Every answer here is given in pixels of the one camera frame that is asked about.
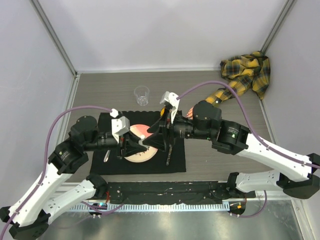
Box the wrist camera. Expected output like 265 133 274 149
159 91 180 124
111 116 130 144

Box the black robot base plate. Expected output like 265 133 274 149
108 181 256 205

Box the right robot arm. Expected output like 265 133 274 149
142 101 320 200

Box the silver fork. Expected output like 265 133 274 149
103 150 111 163

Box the silver table knife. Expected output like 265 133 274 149
165 146 173 166

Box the yellow mug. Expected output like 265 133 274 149
160 107 166 117

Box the pink and cream plate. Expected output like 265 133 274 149
125 124 158 163

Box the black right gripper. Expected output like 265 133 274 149
142 107 213 152

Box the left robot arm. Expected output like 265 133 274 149
0 116 148 240

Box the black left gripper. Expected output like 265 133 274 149
85 129 148 158

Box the clear plastic cup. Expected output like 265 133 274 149
134 86 150 106

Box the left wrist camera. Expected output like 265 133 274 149
111 116 130 144

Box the mannequin hand with painted nails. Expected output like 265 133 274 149
186 107 194 119

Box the white slotted cable duct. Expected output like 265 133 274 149
67 201 230 213

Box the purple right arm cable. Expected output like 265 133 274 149
177 80 320 168

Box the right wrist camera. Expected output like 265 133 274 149
159 91 180 124

